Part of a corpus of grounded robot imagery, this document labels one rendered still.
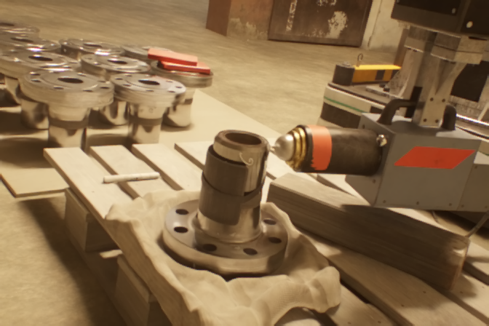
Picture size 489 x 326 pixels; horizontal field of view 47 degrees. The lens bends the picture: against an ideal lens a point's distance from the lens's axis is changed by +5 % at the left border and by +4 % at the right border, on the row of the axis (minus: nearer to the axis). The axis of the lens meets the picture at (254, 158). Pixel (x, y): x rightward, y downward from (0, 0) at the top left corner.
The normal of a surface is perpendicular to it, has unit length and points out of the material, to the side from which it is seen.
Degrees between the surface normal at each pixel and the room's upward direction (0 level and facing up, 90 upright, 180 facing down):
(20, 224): 0
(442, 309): 0
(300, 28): 90
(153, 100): 90
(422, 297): 0
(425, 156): 90
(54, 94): 90
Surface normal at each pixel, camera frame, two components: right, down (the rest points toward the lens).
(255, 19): 0.58, 0.36
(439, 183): 0.29, 0.37
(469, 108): -0.70, 0.11
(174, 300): -0.75, -0.11
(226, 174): -0.29, 0.28
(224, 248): 0.18, -0.93
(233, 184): -0.07, 0.32
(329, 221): -0.48, 0.22
